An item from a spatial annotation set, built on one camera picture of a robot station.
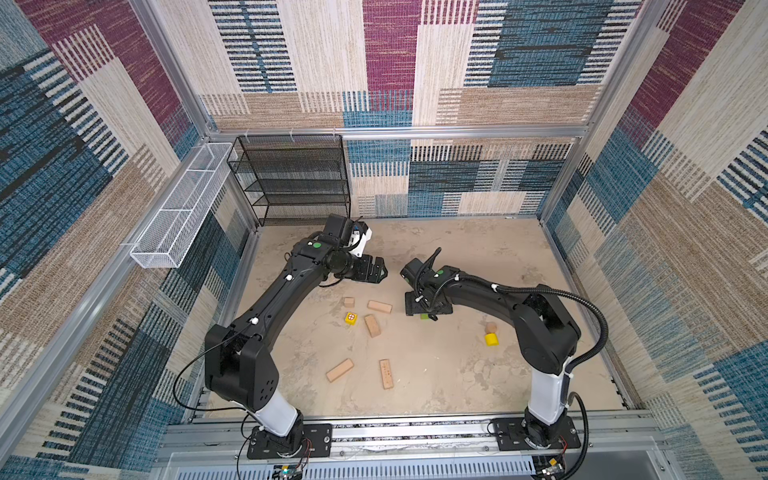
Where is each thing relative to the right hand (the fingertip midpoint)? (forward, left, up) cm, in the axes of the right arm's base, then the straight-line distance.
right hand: (426, 310), depth 92 cm
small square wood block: (+5, +24, -2) cm, 24 cm away
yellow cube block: (-1, +23, -2) cm, 23 cm away
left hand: (+5, +15, +17) cm, 23 cm away
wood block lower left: (-16, +26, -4) cm, 30 cm away
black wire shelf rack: (+46, +44, +15) cm, 65 cm away
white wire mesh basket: (+5, +62, +31) cm, 70 cm away
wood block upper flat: (+3, +14, -3) cm, 15 cm away
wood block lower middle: (-18, +12, -2) cm, 22 cm away
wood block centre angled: (-3, +16, -2) cm, 17 cm away
